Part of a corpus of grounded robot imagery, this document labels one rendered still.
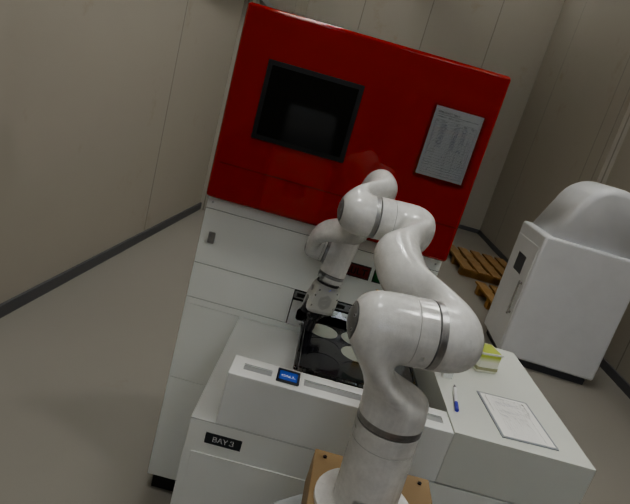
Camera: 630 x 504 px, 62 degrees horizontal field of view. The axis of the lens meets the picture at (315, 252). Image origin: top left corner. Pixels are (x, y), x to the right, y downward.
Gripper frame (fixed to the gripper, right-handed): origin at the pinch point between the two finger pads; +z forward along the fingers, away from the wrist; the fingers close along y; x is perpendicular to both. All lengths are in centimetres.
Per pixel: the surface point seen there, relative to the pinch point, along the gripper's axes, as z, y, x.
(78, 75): -35, -76, 213
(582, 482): -6, 39, -76
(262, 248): -14.5, -15.4, 22.2
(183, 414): 57, -17, 28
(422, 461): 5, 7, -58
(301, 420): 6.3, -20.5, -44.2
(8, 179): 25, -94, 168
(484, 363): -13, 41, -35
